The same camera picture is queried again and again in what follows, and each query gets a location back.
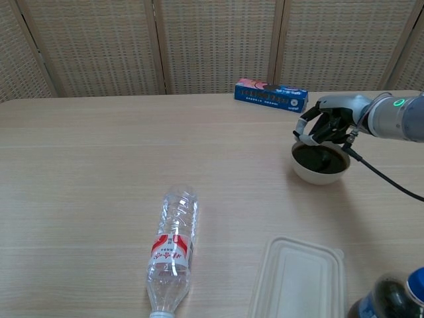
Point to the white bowl of dark liquid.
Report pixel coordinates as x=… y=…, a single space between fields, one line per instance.
x=318 y=177

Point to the white takeaway food container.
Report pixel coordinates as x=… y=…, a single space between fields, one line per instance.
x=298 y=285

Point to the dark drink bottle blue cap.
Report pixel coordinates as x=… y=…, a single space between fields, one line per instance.
x=391 y=298

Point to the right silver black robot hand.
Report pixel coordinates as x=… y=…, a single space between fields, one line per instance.
x=344 y=104

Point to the woven bamboo screen panel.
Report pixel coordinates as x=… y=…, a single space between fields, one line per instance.
x=341 y=43
x=99 y=49
x=20 y=59
x=215 y=43
x=412 y=66

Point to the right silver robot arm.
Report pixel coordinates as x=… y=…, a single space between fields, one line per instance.
x=391 y=119

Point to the blue cardboard box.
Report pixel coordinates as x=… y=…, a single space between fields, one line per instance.
x=268 y=97

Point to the clear plastic water bottle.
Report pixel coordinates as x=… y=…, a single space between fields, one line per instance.
x=172 y=258

